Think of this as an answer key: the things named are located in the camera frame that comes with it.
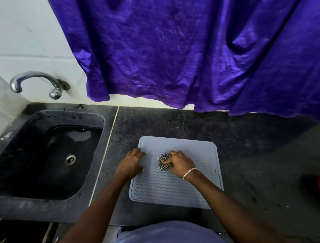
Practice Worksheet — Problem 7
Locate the person's left hand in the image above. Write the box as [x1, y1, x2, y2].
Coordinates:
[115, 148, 146, 180]

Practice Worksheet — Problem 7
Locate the person's right hand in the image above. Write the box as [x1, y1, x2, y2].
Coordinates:
[161, 150, 196, 179]

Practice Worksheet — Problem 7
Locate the black white checkered cloth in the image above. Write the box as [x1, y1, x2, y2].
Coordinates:
[157, 153, 172, 172]

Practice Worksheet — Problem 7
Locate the grey ribbed silicone mat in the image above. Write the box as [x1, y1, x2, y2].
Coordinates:
[128, 136, 224, 210]

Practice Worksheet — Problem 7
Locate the person's left forearm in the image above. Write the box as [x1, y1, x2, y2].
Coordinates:
[59, 173, 130, 243]

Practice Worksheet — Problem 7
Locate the person's right forearm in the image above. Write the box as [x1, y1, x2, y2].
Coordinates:
[184, 169, 288, 243]

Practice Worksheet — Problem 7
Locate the person's grey shirt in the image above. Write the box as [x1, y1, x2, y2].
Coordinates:
[115, 221, 228, 243]

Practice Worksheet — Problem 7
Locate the black stone sink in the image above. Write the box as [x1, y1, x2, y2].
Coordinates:
[0, 110, 105, 201]

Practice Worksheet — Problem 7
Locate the purple curtain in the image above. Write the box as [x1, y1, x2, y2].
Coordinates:
[48, 0, 320, 122]

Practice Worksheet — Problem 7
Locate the chrome tap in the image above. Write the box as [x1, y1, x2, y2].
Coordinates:
[10, 71, 71, 100]

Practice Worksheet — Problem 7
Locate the silver bracelet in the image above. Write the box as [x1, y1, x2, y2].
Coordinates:
[182, 168, 197, 180]

